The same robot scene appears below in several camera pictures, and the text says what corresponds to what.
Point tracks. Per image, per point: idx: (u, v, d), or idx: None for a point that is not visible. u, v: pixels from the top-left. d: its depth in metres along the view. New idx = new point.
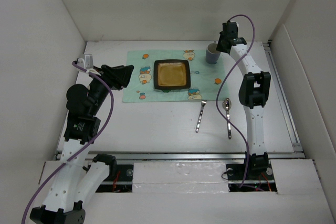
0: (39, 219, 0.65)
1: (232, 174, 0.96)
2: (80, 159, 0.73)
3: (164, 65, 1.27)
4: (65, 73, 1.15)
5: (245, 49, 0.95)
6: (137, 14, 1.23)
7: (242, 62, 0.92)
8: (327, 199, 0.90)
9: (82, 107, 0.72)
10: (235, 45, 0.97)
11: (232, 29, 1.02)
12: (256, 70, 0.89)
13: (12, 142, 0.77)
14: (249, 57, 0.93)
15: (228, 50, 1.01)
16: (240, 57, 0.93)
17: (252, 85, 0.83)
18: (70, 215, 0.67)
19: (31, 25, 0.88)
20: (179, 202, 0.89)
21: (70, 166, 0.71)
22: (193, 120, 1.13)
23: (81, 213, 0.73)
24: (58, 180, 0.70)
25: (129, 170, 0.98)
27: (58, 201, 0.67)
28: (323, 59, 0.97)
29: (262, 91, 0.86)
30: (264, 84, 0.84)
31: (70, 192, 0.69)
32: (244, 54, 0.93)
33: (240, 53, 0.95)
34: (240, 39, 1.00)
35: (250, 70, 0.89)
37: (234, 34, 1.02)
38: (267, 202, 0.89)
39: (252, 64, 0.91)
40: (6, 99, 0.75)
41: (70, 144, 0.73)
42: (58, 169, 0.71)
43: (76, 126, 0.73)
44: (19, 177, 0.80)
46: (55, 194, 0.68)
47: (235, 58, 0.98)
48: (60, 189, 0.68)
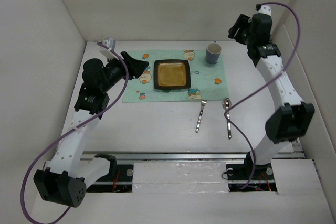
0: (40, 181, 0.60)
1: (232, 174, 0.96)
2: (88, 128, 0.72)
3: (164, 65, 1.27)
4: (65, 73, 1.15)
5: (280, 65, 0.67)
6: (138, 14, 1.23)
7: (276, 84, 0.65)
8: (328, 199, 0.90)
9: (96, 80, 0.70)
10: (265, 59, 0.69)
11: (265, 30, 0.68)
12: (296, 99, 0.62)
13: (12, 142, 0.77)
14: (285, 77, 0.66)
15: (255, 61, 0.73)
16: (271, 78, 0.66)
17: (289, 121, 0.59)
18: (74, 180, 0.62)
19: (32, 26, 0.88)
20: (179, 202, 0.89)
21: (78, 134, 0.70)
22: (193, 120, 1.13)
23: (81, 186, 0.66)
24: (64, 145, 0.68)
25: (129, 170, 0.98)
27: (63, 164, 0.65)
28: (323, 59, 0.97)
29: (300, 127, 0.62)
30: (304, 119, 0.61)
31: (75, 159, 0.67)
32: (279, 75, 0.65)
33: (271, 71, 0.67)
34: (272, 46, 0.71)
35: (286, 98, 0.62)
37: (265, 37, 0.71)
38: (266, 201, 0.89)
39: (289, 89, 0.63)
40: (7, 99, 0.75)
41: (80, 113, 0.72)
42: (66, 134, 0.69)
43: (87, 98, 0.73)
44: (19, 177, 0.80)
46: (60, 158, 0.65)
47: (263, 72, 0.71)
48: (65, 153, 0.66)
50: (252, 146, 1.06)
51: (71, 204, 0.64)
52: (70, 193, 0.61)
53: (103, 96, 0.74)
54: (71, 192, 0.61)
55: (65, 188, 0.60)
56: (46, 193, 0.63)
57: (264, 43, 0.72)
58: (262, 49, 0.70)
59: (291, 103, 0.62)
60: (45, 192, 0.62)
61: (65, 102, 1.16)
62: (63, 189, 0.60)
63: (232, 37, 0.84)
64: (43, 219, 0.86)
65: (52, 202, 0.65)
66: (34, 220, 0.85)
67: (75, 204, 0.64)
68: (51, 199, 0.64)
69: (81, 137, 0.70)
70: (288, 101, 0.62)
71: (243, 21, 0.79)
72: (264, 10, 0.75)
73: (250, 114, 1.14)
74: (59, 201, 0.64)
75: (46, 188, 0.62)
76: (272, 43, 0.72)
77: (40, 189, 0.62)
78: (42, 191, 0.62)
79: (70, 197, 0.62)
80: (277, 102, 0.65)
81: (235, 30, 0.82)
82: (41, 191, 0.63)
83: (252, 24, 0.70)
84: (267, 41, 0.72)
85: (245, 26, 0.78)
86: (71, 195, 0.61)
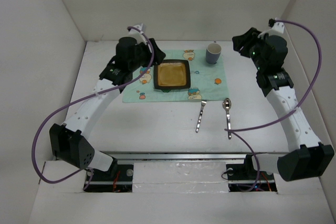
0: (54, 135, 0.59)
1: (232, 174, 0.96)
2: (108, 97, 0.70)
3: (164, 65, 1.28)
4: (65, 73, 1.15)
5: (292, 98, 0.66)
6: (138, 14, 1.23)
7: (291, 121, 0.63)
8: (327, 200, 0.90)
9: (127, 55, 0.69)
10: (277, 90, 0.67)
11: (278, 58, 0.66)
12: (312, 140, 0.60)
13: (13, 142, 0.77)
14: (300, 114, 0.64)
15: (264, 89, 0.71)
16: (285, 113, 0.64)
17: (305, 164, 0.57)
18: (85, 142, 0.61)
19: (32, 26, 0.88)
20: (179, 202, 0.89)
21: (97, 99, 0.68)
22: (193, 120, 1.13)
23: (90, 151, 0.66)
24: (84, 107, 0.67)
25: (129, 170, 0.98)
27: (77, 124, 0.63)
28: (323, 59, 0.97)
29: (317, 169, 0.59)
30: (321, 163, 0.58)
31: (89, 121, 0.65)
32: (293, 111, 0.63)
33: (284, 104, 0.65)
34: (283, 76, 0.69)
35: (302, 139, 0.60)
37: (276, 65, 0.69)
38: (266, 201, 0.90)
39: (304, 128, 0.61)
40: (7, 99, 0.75)
41: (104, 82, 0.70)
42: (87, 97, 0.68)
43: (112, 71, 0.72)
44: (19, 177, 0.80)
46: (77, 117, 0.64)
47: (274, 104, 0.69)
48: (83, 114, 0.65)
50: (252, 146, 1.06)
51: (76, 165, 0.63)
52: (78, 153, 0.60)
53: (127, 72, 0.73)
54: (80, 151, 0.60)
55: (76, 146, 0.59)
56: (56, 148, 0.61)
57: (274, 71, 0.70)
58: (272, 78, 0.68)
59: (307, 144, 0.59)
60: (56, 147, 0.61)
61: (65, 102, 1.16)
62: (74, 148, 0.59)
63: (238, 50, 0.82)
64: (43, 219, 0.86)
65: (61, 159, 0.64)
66: (34, 220, 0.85)
67: (80, 166, 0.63)
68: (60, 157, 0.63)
69: (100, 103, 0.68)
70: (304, 142, 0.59)
71: (253, 37, 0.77)
72: (276, 27, 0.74)
73: (250, 114, 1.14)
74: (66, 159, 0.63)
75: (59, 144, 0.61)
76: (283, 72, 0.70)
77: (52, 142, 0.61)
78: (54, 145, 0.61)
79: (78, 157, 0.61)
80: (291, 140, 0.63)
81: (242, 45, 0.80)
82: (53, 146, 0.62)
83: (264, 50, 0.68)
84: (278, 68, 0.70)
85: (255, 44, 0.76)
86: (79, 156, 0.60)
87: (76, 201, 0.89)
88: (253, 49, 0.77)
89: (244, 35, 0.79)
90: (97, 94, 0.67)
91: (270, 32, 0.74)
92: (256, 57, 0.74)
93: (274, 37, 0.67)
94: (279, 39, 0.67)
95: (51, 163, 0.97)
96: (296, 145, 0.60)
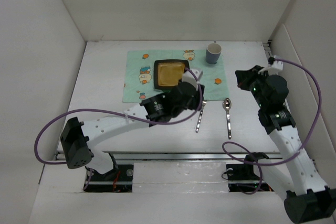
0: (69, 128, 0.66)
1: (232, 174, 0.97)
2: (134, 124, 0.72)
3: (164, 65, 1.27)
4: (65, 73, 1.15)
5: (296, 139, 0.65)
6: (138, 14, 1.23)
7: (296, 164, 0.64)
8: None
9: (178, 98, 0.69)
10: (280, 130, 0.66)
11: (280, 98, 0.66)
12: (318, 184, 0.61)
13: (12, 142, 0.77)
14: (304, 156, 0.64)
15: (268, 128, 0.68)
16: (289, 155, 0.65)
17: (313, 209, 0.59)
18: (84, 151, 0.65)
19: (32, 25, 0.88)
20: (179, 202, 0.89)
21: (122, 120, 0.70)
22: (193, 120, 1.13)
23: (87, 159, 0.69)
24: (107, 120, 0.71)
25: (129, 170, 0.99)
27: (93, 132, 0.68)
28: (323, 59, 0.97)
29: (325, 211, 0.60)
30: (328, 206, 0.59)
31: (102, 134, 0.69)
32: (296, 154, 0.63)
33: (288, 146, 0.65)
34: (285, 115, 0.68)
35: (307, 183, 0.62)
37: (277, 103, 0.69)
38: (266, 201, 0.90)
39: (310, 171, 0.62)
40: (7, 99, 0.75)
41: (142, 110, 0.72)
42: (116, 114, 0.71)
43: (156, 104, 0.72)
44: (19, 177, 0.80)
46: (95, 125, 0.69)
47: (276, 143, 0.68)
48: (102, 126, 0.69)
50: (252, 146, 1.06)
51: (66, 163, 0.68)
52: (73, 156, 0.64)
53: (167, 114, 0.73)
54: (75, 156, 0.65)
55: (75, 151, 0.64)
56: (63, 138, 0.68)
57: (276, 109, 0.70)
58: (274, 117, 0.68)
59: (313, 189, 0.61)
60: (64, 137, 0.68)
61: (65, 102, 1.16)
62: (73, 151, 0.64)
63: (240, 85, 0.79)
64: (43, 219, 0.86)
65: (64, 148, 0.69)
66: (34, 220, 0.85)
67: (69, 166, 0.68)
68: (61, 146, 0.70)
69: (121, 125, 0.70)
70: (311, 187, 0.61)
71: (253, 73, 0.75)
72: (276, 65, 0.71)
73: (250, 114, 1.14)
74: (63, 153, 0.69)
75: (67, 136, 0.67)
76: (284, 110, 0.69)
77: (64, 131, 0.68)
78: (63, 134, 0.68)
79: (71, 158, 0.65)
80: (296, 182, 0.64)
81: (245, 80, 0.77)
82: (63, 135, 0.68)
83: (266, 87, 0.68)
84: (279, 107, 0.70)
85: (255, 81, 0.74)
86: (72, 158, 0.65)
87: (76, 201, 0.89)
88: (253, 84, 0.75)
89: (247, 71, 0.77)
90: (126, 116, 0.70)
91: (270, 70, 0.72)
92: (258, 94, 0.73)
93: (274, 77, 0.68)
94: (277, 77, 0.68)
95: (51, 163, 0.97)
96: (302, 189, 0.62)
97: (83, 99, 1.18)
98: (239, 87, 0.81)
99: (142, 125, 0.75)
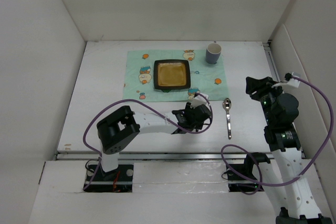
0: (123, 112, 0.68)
1: (232, 174, 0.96)
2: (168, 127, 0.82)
3: (164, 65, 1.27)
4: (65, 73, 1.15)
5: (297, 162, 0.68)
6: (138, 14, 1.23)
7: (293, 188, 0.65)
8: (327, 200, 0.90)
9: (200, 115, 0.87)
10: (284, 151, 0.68)
11: (288, 119, 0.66)
12: (312, 212, 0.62)
13: (12, 142, 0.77)
14: (303, 182, 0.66)
15: (272, 146, 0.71)
16: (289, 178, 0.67)
17: None
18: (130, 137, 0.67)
19: (32, 26, 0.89)
20: (179, 202, 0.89)
21: (163, 121, 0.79)
22: None
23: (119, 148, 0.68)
24: (153, 116, 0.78)
25: (129, 170, 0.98)
27: (142, 122, 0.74)
28: (323, 59, 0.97)
29: None
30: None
31: (146, 127, 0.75)
32: (296, 179, 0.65)
33: (289, 168, 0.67)
34: (291, 135, 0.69)
35: (302, 209, 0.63)
37: (286, 124, 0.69)
38: (266, 201, 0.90)
39: (306, 198, 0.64)
40: (7, 99, 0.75)
41: (172, 117, 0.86)
42: (159, 114, 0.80)
43: (181, 116, 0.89)
44: (19, 177, 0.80)
46: (144, 118, 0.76)
47: (277, 163, 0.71)
48: (148, 120, 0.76)
50: (252, 146, 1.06)
51: (104, 147, 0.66)
52: (121, 139, 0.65)
53: (188, 126, 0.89)
54: (123, 139, 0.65)
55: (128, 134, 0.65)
56: (109, 120, 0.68)
57: (283, 128, 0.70)
58: (280, 136, 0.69)
59: (306, 214, 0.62)
60: (110, 120, 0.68)
61: (65, 102, 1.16)
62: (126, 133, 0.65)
63: (250, 93, 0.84)
64: (43, 219, 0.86)
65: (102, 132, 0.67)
66: (34, 220, 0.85)
67: (106, 151, 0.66)
68: (100, 129, 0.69)
69: (162, 125, 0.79)
70: (304, 212, 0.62)
71: (266, 86, 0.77)
72: (292, 82, 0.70)
73: (250, 114, 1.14)
74: (101, 137, 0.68)
75: (117, 119, 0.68)
76: (291, 130, 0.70)
77: (114, 114, 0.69)
78: (110, 117, 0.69)
79: (117, 142, 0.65)
80: (291, 205, 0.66)
81: (255, 90, 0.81)
82: (109, 117, 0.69)
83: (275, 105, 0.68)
84: (287, 126, 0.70)
85: (268, 94, 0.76)
86: (118, 141, 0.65)
87: (76, 201, 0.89)
88: (264, 97, 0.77)
89: (259, 82, 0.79)
90: (166, 118, 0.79)
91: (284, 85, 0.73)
92: (268, 108, 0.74)
93: (287, 95, 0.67)
94: (291, 98, 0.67)
95: (51, 163, 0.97)
96: (296, 213, 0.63)
97: (83, 99, 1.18)
98: (250, 96, 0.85)
99: (169, 130, 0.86)
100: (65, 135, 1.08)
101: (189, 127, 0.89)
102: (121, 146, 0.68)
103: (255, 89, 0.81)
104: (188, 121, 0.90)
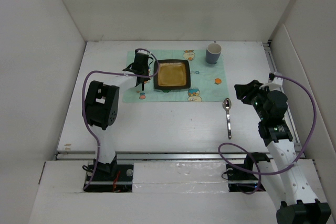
0: (95, 85, 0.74)
1: (232, 174, 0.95)
2: (130, 80, 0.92)
3: (164, 65, 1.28)
4: (65, 72, 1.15)
5: (291, 151, 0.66)
6: (137, 14, 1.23)
7: (288, 176, 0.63)
8: (328, 200, 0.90)
9: (141, 61, 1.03)
10: (276, 142, 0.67)
11: (280, 113, 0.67)
12: (309, 197, 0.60)
13: (12, 142, 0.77)
14: (297, 169, 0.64)
15: (266, 140, 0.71)
16: (283, 166, 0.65)
17: (302, 220, 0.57)
18: (116, 98, 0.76)
19: (32, 26, 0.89)
20: (179, 202, 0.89)
21: (123, 77, 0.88)
22: (193, 120, 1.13)
23: (114, 110, 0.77)
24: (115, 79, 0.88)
25: (129, 170, 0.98)
27: (111, 83, 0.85)
28: (323, 57, 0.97)
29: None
30: (318, 220, 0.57)
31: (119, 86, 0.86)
32: (291, 166, 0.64)
33: (283, 157, 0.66)
34: (283, 128, 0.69)
35: (298, 194, 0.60)
37: (277, 118, 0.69)
38: (267, 201, 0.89)
39: (302, 183, 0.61)
40: (7, 99, 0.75)
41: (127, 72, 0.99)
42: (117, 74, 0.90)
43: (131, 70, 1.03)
44: (19, 177, 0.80)
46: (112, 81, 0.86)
47: (273, 155, 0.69)
48: (115, 82, 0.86)
50: (252, 146, 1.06)
51: (104, 119, 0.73)
52: (112, 101, 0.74)
53: (142, 72, 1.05)
54: (113, 102, 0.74)
55: (112, 95, 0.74)
56: (91, 100, 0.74)
57: (275, 123, 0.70)
58: (272, 130, 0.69)
59: (304, 199, 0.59)
60: (90, 100, 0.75)
61: (65, 102, 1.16)
62: (109, 97, 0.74)
63: (241, 98, 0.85)
64: (43, 219, 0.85)
65: (91, 113, 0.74)
66: (34, 220, 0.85)
67: (107, 120, 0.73)
68: (88, 113, 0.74)
69: (125, 80, 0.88)
70: (301, 197, 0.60)
71: (254, 88, 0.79)
72: (276, 81, 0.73)
73: (250, 114, 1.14)
74: (94, 117, 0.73)
75: (95, 96, 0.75)
76: (283, 124, 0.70)
77: (88, 94, 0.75)
78: (88, 99, 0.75)
79: (110, 105, 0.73)
80: (287, 193, 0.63)
81: (245, 95, 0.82)
82: (87, 98, 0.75)
83: (266, 101, 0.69)
84: (278, 120, 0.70)
85: (257, 95, 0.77)
86: (112, 105, 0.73)
87: (76, 201, 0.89)
88: (255, 98, 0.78)
89: (247, 86, 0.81)
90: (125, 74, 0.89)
91: (270, 85, 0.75)
92: (259, 107, 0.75)
93: (276, 91, 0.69)
94: (280, 93, 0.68)
95: (51, 163, 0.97)
96: (292, 199, 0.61)
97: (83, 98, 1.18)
98: (240, 99, 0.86)
99: (131, 84, 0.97)
100: (66, 135, 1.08)
101: (144, 72, 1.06)
102: (114, 109, 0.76)
103: (245, 94, 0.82)
104: (138, 71, 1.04)
